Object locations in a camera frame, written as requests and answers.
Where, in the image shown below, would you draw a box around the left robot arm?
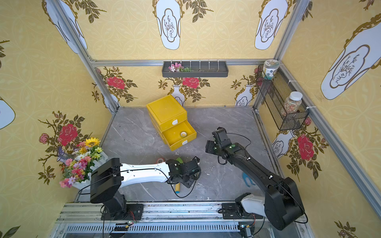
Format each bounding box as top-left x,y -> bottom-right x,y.
90,157 -> 201,220

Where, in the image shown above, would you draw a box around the patterned jar green lid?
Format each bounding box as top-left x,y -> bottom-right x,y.
263,59 -> 280,80

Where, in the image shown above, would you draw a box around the small pink flowers on shelf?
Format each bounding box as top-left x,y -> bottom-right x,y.
168,62 -> 191,72

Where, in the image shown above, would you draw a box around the blue hand rake yellow handle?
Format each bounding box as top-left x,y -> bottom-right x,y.
242,173 -> 256,187

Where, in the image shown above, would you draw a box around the yellow drawer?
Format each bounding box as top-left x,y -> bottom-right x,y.
162,120 -> 197,151

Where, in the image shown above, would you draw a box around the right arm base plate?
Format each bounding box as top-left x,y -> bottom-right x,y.
217,203 -> 253,219

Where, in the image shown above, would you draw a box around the clear jar white lid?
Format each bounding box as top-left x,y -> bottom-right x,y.
281,91 -> 303,116

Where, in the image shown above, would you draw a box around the black wire wall basket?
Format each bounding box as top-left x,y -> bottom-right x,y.
253,65 -> 310,131

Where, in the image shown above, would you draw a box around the red tape roll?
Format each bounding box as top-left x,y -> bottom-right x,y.
156,158 -> 165,164

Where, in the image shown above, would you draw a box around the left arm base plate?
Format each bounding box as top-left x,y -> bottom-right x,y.
101,203 -> 144,221

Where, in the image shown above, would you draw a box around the yellow plastic drawer cabinet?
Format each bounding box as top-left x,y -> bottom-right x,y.
146,95 -> 188,147

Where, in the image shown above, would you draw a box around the grey wall shelf tray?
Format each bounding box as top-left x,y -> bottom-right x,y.
162,60 -> 229,78

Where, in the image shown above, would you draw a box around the colourful artificial flower bouquet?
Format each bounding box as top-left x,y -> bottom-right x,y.
60,137 -> 103,188

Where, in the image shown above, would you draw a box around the aluminium front rail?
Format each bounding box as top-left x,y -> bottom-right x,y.
49,200 -> 316,238

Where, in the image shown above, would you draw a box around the green trowel yellow handle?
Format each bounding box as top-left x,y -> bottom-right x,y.
175,157 -> 183,194

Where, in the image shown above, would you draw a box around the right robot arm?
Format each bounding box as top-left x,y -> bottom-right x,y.
205,127 -> 306,231

